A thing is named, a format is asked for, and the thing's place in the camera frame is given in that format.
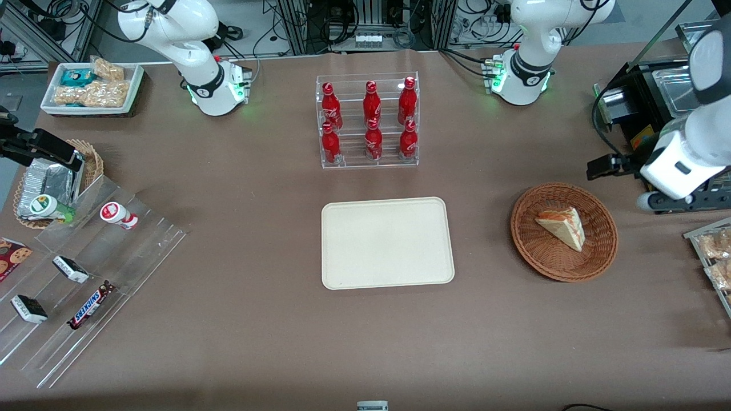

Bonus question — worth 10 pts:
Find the teal snack pack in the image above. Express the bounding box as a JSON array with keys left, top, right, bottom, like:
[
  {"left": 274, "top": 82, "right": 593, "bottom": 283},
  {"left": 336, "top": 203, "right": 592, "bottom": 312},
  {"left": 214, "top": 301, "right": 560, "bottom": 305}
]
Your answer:
[{"left": 60, "top": 68, "right": 97, "bottom": 87}]

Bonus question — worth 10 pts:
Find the cream plastic tray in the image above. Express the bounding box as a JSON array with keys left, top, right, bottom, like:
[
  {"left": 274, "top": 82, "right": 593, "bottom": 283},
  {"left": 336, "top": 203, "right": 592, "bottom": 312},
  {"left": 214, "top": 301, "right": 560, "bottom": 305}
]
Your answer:
[{"left": 321, "top": 197, "right": 455, "bottom": 291}]

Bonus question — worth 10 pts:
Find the small brown wicker basket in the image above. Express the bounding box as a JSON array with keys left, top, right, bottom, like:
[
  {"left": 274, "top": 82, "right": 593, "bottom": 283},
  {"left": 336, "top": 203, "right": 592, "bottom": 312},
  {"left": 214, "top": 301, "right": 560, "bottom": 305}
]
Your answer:
[{"left": 13, "top": 139, "right": 105, "bottom": 230}]

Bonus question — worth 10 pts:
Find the large rice cracker pack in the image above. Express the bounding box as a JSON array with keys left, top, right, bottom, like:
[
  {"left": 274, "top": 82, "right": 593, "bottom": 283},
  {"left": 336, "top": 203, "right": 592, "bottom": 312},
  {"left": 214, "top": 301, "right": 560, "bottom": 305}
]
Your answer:
[{"left": 53, "top": 80, "right": 131, "bottom": 108}]

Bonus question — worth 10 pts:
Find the red lid yoghurt bottle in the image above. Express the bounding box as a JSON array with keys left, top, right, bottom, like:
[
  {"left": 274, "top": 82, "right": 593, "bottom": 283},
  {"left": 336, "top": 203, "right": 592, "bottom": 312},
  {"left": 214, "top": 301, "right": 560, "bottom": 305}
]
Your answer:
[{"left": 100, "top": 202, "right": 139, "bottom": 230}]

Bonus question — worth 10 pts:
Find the clear acrylic stepped display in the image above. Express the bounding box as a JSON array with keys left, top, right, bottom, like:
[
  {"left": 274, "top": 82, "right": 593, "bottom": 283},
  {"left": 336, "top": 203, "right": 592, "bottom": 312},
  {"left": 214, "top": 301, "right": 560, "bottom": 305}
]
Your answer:
[{"left": 0, "top": 174, "right": 189, "bottom": 389}]

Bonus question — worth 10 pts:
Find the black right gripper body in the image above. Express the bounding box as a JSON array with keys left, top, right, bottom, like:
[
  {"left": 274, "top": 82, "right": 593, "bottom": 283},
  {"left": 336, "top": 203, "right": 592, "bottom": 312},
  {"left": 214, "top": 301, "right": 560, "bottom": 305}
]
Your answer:
[{"left": 0, "top": 130, "right": 36, "bottom": 163}]

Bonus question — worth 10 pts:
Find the aluminium frame post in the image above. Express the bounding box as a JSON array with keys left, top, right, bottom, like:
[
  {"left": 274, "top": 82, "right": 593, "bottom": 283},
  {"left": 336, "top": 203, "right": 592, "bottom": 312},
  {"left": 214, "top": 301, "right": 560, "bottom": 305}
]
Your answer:
[
  {"left": 277, "top": 0, "right": 309, "bottom": 55},
  {"left": 431, "top": 0, "right": 457, "bottom": 50}
]

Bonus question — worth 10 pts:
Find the tray of pastries right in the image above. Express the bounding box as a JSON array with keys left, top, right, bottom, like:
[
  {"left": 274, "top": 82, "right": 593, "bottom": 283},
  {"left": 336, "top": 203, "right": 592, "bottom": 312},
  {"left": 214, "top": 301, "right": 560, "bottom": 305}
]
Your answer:
[{"left": 684, "top": 217, "right": 731, "bottom": 319}]

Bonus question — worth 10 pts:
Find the Snickers chocolate bar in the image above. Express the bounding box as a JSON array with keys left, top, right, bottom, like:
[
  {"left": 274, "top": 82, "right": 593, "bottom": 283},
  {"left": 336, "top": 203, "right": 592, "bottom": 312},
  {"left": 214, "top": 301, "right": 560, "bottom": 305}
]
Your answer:
[{"left": 67, "top": 280, "right": 116, "bottom": 331}]

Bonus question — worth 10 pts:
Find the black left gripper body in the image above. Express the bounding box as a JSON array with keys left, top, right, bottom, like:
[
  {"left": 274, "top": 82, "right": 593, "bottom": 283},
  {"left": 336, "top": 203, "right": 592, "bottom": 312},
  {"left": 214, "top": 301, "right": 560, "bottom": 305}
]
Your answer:
[{"left": 611, "top": 156, "right": 642, "bottom": 178}]

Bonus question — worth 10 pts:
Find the small rice cracker pack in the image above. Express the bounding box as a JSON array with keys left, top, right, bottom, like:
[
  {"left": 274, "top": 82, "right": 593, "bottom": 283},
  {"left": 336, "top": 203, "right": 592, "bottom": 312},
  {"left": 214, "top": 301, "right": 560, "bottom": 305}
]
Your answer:
[{"left": 91, "top": 57, "right": 125, "bottom": 82}]

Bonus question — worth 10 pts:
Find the clear acrylic bottle rack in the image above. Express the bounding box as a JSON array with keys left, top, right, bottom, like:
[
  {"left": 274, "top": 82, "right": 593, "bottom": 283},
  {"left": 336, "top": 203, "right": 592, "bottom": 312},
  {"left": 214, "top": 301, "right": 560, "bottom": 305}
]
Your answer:
[{"left": 316, "top": 71, "right": 420, "bottom": 169}]

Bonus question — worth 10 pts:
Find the green lid yoghurt bottle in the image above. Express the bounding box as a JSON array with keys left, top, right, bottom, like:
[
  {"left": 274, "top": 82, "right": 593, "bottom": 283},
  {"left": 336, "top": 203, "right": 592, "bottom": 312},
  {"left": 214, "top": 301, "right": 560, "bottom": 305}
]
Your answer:
[{"left": 30, "top": 194, "right": 76, "bottom": 223}]

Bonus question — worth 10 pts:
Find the white snack tray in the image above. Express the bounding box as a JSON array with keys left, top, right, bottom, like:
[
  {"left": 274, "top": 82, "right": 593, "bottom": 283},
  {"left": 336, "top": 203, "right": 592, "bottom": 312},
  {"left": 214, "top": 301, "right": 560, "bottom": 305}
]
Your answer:
[{"left": 40, "top": 62, "right": 144, "bottom": 118}]

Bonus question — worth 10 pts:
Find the steel food pan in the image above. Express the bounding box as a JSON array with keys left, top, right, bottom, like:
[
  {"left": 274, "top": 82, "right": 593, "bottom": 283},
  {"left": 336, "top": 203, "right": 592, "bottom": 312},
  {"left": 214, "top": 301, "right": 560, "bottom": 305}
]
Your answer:
[{"left": 653, "top": 65, "right": 702, "bottom": 118}]

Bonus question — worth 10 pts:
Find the black white snack bar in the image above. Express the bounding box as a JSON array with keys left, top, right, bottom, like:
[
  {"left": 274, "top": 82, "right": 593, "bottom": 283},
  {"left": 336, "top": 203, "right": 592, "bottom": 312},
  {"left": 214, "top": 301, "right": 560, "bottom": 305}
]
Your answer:
[
  {"left": 52, "top": 255, "right": 90, "bottom": 284},
  {"left": 11, "top": 295, "right": 49, "bottom": 324}
]

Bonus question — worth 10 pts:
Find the silver foil wrapped packet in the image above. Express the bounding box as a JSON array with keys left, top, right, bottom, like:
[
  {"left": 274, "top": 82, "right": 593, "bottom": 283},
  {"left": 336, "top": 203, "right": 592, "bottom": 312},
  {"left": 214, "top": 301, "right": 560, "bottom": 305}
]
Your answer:
[{"left": 17, "top": 158, "right": 86, "bottom": 220}]

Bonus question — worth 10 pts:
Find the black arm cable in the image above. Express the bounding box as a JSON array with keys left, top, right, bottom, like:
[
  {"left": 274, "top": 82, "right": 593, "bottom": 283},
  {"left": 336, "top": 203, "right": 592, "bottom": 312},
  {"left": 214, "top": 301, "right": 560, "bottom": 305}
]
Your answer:
[{"left": 592, "top": 60, "right": 704, "bottom": 167}]

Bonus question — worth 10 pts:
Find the triangular sandwich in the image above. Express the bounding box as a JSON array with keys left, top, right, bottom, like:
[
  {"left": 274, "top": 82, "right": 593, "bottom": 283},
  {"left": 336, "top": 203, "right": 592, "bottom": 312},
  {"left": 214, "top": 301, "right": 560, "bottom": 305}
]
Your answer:
[{"left": 535, "top": 207, "right": 587, "bottom": 252}]

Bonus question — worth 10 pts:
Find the large brown wicker basket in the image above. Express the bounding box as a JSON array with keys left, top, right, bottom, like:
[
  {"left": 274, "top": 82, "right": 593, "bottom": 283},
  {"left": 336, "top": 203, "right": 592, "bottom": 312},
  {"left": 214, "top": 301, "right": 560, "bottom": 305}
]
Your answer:
[{"left": 511, "top": 182, "right": 619, "bottom": 283}]

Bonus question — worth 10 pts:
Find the chocolate chip cookie pack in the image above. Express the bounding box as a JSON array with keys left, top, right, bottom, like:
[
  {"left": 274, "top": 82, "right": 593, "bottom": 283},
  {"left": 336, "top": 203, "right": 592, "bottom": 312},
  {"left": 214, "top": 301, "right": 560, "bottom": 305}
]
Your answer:
[{"left": 0, "top": 237, "right": 33, "bottom": 283}]

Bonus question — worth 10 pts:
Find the black food warmer machine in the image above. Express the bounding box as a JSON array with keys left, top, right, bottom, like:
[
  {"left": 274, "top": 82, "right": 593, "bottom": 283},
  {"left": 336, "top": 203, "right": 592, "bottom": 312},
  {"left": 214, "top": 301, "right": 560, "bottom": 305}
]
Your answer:
[{"left": 594, "top": 20, "right": 731, "bottom": 215}]

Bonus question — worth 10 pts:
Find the red cola bottle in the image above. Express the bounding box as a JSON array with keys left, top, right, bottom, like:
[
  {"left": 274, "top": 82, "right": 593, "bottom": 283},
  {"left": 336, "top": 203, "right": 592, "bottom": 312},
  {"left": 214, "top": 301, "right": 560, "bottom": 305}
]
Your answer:
[
  {"left": 321, "top": 82, "right": 343, "bottom": 131},
  {"left": 321, "top": 122, "right": 342, "bottom": 164},
  {"left": 399, "top": 119, "right": 418, "bottom": 160},
  {"left": 365, "top": 118, "right": 383, "bottom": 161},
  {"left": 398, "top": 76, "right": 418, "bottom": 126},
  {"left": 363, "top": 80, "right": 382, "bottom": 127}
]

